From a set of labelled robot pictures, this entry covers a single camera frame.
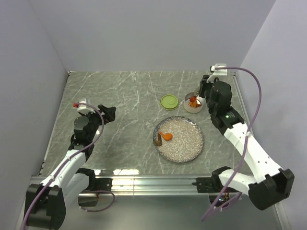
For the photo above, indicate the green round lid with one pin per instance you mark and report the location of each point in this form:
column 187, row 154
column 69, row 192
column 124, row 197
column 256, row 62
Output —
column 169, row 102

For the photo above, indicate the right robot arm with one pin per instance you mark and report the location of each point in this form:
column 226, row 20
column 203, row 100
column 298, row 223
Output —
column 257, row 175

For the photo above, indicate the aluminium frame rail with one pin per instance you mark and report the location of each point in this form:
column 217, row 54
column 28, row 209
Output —
column 128, row 185

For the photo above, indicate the orange chicken wing toy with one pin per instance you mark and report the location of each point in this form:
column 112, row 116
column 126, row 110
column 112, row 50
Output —
column 166, row 136

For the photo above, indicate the beige metal lunch container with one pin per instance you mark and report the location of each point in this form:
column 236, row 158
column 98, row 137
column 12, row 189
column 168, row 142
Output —
column 191, row 109

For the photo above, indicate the brown green food piece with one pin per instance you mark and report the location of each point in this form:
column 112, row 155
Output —
column 158, row 141

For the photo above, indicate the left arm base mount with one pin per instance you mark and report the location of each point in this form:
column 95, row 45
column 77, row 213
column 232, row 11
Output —
column 96, row 187

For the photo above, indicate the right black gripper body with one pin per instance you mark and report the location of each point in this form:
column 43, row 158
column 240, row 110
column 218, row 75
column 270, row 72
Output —
column 206, row 87

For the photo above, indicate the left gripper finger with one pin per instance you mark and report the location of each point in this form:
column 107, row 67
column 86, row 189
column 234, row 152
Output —
column 102, row 107
column 110, row 114

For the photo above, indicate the orange fried nugget toy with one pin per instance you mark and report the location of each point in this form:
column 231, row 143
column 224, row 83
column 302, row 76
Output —
column 194, row 104

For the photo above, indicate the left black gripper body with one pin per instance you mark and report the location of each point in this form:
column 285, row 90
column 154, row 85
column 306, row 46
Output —
column 95, row 120

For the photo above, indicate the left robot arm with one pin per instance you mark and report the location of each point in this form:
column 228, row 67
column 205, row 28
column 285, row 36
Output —
column 46, row 202

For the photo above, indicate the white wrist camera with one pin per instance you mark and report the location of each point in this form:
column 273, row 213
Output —
column 217, row 71
column 83, row 109

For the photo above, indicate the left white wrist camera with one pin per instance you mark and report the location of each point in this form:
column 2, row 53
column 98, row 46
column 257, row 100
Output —
column 83, row 109

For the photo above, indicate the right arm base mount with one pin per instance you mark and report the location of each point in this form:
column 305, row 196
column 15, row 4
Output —
column 213, row 185

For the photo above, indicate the orange drumstick toy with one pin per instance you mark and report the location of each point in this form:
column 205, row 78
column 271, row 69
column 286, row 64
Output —
column 192, row 99

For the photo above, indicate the speckled ceramic plate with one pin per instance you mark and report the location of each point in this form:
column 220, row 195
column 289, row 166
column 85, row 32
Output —
column 187, row 142

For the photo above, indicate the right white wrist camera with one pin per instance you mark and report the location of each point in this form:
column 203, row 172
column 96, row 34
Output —
column 217, row 71

